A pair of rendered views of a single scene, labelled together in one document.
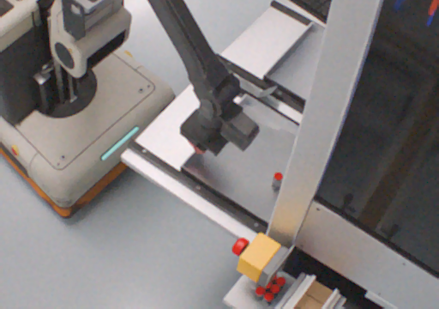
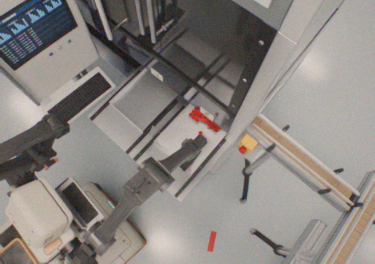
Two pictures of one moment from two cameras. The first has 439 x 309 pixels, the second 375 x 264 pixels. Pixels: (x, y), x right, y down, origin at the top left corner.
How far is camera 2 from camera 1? 0.90 m
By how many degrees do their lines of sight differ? 36
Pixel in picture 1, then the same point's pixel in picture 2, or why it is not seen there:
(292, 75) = (140, 118)
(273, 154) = (183, 133)
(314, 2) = (84, 98)
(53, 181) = (136, 246)
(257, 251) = (250, 143)
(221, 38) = not seen: hidden behind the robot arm
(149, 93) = (90, 193)
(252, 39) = (114, 133)
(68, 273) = (172, 243)
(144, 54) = not seen: hidden behind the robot
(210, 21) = not seen: hidden behind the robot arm
